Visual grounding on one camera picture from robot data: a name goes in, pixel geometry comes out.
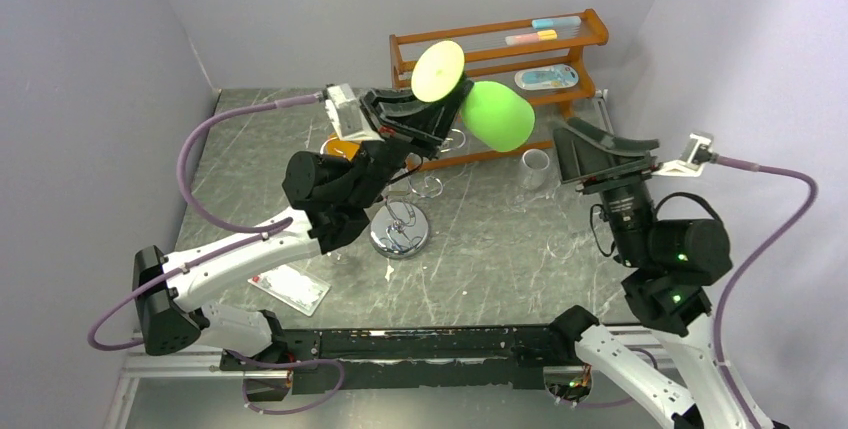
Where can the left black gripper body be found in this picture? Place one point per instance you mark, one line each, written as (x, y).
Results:
(385, 159)

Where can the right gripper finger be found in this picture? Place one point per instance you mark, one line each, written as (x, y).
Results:
(572, 169)
(593, 142)

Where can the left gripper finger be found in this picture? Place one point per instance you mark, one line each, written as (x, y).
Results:
(393, 111)
(449, 108)

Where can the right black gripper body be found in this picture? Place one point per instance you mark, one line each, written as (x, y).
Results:
(611, 170)

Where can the clear wine glass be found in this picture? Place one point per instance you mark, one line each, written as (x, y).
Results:
(534, 164)
(341, 257)

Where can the green plastic wine glass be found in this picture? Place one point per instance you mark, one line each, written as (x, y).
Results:
(492, 112)

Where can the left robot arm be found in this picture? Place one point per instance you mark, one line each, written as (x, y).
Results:
(328, 201)

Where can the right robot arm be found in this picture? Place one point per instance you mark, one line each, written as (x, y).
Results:
(671, 263)

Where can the orange plastic wine glass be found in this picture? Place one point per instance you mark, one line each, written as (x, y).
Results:
(336, 147)

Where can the chrome wine glass rack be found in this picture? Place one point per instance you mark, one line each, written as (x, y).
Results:
(400, 229)

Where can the white blue blister pack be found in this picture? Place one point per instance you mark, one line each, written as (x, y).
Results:
(551, 77)

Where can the orange wooden shelf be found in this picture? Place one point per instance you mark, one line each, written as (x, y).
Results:
(488, 54)

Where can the white packaged card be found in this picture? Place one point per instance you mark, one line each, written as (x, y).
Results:
(298, 290)

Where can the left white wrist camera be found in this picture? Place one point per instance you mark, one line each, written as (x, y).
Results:
(344, 112)

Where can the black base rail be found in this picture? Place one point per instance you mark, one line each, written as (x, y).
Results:
(459, 356)

